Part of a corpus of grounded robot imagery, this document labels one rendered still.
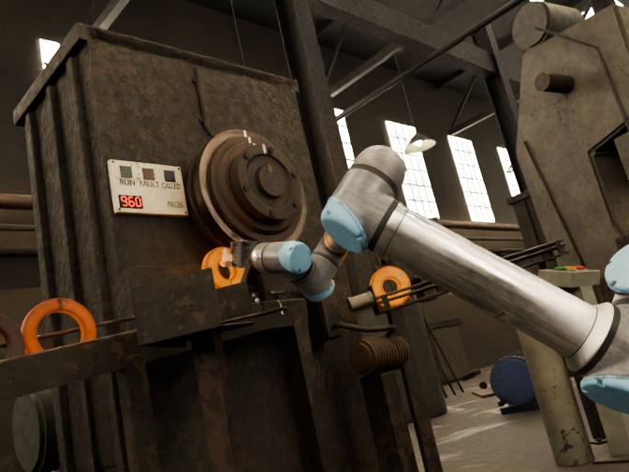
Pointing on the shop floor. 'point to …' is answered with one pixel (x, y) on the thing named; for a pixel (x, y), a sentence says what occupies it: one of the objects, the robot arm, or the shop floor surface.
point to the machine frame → (169, 251)
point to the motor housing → (385, 399)
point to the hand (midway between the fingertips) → (223, 264)
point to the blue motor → (513, 384)
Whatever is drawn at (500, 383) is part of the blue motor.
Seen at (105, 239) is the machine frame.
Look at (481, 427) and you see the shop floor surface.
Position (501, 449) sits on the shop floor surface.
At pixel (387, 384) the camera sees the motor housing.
